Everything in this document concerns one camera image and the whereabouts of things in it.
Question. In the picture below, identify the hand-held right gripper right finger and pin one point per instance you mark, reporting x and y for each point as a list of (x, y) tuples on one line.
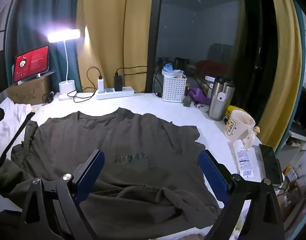
[(212, 172)]

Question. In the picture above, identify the stainless steel tumbler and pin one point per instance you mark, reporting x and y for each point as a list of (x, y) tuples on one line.
[(217, 105)]

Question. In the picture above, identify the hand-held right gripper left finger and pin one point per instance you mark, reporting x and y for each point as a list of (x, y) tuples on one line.
[(91, 172)]

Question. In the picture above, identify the white desk lamp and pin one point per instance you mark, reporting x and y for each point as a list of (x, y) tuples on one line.
[(67, 86)]

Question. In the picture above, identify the white quilted bed cover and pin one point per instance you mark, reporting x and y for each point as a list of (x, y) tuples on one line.
[(155, 105)]

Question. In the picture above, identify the yellow curtain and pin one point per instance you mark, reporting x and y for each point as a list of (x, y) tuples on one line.
[(103, 30), (282, 80)]

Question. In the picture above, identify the jar with white lid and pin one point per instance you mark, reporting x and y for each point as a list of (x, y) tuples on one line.
[(209, 78)]

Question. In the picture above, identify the yellow plastic bag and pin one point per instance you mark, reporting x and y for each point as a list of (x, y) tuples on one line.
[(231, 109)]

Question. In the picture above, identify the olive brown t-shirt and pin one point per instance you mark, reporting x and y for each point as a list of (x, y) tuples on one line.
[(143, 140)]

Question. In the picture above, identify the white charger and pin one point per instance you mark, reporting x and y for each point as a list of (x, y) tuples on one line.
[(101, 85)]

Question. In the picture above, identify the small yellow container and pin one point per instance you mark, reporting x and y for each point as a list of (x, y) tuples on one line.
[(186, 90)]

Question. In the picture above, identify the cream cartoon mug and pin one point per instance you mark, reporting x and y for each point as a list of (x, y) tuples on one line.
[(236, 130)]

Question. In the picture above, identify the teal curtain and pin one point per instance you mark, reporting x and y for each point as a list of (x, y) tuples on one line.
[(30, 17)]

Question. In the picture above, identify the white tube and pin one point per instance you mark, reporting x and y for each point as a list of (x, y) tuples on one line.
[(242, 157)]

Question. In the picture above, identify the small green toy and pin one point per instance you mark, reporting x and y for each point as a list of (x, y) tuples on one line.
[(186, 101)]

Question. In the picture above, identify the purple plush toy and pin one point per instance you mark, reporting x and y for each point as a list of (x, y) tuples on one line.
[(197, 95)]

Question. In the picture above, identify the white power strip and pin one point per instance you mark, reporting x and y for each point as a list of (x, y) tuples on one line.
[(118, 94)]

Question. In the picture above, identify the black charger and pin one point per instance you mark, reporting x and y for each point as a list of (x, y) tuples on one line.
[(118, 83)]

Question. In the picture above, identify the black earphones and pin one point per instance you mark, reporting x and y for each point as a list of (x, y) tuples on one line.
[(48, 97)]

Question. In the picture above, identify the black window frame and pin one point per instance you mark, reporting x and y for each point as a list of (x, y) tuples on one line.
[(153, 30)]

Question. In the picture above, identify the white plastic basket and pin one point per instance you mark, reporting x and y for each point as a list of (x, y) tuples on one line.
[(174, 88)]

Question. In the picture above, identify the tablet with red screen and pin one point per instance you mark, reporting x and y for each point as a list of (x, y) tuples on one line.
[(30, 62)]

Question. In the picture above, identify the white tag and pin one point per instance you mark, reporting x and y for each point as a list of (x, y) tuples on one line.
[(220, 96)]

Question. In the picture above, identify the black phone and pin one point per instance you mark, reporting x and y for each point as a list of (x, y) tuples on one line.
[(270, 162)]

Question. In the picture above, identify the clear tablet stand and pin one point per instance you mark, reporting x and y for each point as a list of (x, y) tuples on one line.
[(46, 73)]

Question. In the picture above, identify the cardboard box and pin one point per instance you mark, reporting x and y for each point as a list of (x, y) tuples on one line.
[(28, 91)]

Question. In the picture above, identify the white cloth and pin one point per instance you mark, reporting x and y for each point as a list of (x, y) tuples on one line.
[(10, 127)]

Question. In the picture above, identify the blue packets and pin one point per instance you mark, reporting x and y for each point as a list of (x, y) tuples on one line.
[(168, 68)]

